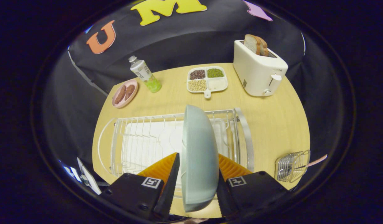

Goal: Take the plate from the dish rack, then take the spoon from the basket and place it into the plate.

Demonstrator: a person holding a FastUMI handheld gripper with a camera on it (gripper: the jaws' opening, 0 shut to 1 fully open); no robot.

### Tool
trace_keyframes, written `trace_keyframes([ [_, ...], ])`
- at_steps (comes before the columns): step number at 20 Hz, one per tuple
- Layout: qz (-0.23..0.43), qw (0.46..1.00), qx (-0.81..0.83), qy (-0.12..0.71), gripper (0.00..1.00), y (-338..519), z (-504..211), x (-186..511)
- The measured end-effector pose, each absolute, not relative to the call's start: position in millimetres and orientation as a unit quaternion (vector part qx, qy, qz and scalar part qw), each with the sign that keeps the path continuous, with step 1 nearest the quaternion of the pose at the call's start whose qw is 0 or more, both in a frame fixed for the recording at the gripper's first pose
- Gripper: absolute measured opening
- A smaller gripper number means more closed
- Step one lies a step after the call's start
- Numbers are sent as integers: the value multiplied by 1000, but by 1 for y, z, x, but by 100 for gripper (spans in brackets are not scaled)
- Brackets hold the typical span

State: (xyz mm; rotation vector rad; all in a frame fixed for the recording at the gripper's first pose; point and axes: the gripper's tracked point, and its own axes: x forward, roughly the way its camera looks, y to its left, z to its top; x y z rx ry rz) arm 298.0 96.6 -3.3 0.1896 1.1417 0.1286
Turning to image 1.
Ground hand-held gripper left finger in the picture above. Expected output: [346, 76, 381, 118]
[101, 152, 181, 222]

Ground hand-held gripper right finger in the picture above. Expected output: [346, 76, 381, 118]
[216, 153, 288, 218]

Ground light green plate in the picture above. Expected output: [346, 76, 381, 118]
[180, 104, 220, 213]

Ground white wire dish rack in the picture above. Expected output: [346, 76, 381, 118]
[97, 107, 255, 199]

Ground small metal wire basket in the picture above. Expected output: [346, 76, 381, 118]
[275, 150, 311, 183]

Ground spoon with red checked handle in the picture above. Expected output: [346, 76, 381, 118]
[296, 154, 328, 170]

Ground pink oval dish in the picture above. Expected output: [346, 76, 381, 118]
[112, 79, 139, 108]

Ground brown sausage piece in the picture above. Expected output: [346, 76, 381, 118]
[114, 85, 127, 105]
[124, 84, 136, 100]

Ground white divided bean tray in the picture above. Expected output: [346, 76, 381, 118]
[187, 66, 228, 99]

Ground green drink bottle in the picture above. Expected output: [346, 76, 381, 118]
[128, 55, 162, 93]

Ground white toaster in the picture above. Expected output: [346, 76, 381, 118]
[233, 40, 288, 97]

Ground black backdrop cloth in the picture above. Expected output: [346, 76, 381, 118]
[42, 0, 355, 199]

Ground toast bread slice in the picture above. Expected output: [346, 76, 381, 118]
[244, 34, 258, 55]
[255, 35, 269, 57]

